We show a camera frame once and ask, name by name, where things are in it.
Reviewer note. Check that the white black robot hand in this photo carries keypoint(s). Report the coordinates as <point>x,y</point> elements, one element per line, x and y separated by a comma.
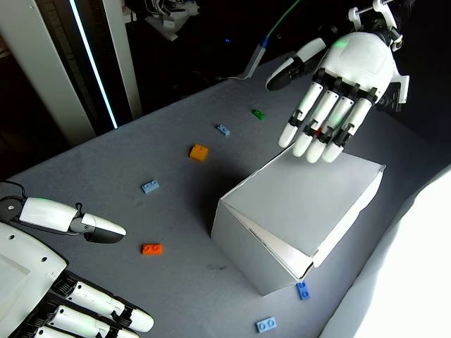
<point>24,267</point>
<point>359,60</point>

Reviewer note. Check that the cardboard box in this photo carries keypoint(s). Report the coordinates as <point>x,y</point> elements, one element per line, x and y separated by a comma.
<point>299,197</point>

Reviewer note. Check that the green toy brick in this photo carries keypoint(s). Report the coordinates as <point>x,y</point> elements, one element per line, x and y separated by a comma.
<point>259,114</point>

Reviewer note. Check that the orange flat toy brick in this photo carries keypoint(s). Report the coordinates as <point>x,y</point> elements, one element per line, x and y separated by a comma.
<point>152,249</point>

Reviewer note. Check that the light blue flat brick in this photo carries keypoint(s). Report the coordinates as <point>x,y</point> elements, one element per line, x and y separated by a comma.
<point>150,186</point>
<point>223,130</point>
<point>266,324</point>

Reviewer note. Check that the grey table cloth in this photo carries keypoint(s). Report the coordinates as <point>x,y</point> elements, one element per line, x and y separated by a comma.
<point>176,218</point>

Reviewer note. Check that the yellow-orange square toy brick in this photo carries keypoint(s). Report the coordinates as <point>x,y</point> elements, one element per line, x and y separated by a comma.
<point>198,153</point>

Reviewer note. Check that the white plastic parts pile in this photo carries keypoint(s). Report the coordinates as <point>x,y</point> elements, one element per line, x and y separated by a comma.
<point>169,23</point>

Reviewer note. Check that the white backdrop sheet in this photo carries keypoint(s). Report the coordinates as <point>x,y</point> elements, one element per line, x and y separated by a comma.
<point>405,264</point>

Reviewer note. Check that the glowing light strip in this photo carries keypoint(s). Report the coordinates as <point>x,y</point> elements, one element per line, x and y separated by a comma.
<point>93,67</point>

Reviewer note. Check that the dark blue flat brick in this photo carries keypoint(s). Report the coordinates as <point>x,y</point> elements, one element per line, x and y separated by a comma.
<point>303,291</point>

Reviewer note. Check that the wide white frame post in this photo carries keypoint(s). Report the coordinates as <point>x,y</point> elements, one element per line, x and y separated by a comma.
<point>42,70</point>

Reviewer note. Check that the narrow white frame post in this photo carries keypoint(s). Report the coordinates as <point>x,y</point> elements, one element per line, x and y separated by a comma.
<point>125,60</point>

